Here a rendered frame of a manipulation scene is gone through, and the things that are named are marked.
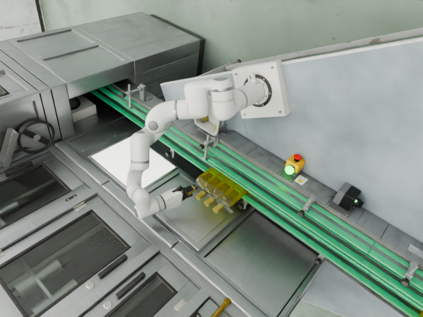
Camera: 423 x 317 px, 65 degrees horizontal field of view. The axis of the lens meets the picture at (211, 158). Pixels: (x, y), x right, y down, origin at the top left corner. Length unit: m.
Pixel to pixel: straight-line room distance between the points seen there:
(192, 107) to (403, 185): 0.92
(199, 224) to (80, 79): 1.10
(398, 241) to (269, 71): 0.92
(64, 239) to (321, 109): 1.34
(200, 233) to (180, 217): 0.14
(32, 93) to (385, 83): 1.69
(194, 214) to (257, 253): 0.38
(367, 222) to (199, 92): 0.93
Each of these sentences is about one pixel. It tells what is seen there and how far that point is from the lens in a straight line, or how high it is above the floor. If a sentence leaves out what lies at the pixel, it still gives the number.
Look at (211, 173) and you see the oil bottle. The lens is 1.76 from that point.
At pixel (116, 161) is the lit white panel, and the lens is 2.04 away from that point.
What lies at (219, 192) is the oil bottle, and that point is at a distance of 1.68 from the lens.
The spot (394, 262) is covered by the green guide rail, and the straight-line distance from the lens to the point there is 1.60.
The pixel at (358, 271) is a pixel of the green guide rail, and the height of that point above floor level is 0.93.
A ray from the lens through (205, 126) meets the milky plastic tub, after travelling 1.91.
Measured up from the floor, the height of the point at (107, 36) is 0.66.
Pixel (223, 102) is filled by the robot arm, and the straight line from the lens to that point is 1.35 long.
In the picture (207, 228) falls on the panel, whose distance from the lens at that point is 1.72.
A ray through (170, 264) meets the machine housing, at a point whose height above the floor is 1.44.
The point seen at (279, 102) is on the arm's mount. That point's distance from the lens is 1.57.
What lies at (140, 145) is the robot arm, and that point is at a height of 1.35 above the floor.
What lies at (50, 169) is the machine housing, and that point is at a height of 1.51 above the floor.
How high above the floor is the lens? 2.06
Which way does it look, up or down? 38 degrees down
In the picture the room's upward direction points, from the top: 124 degrees counter-clockwise
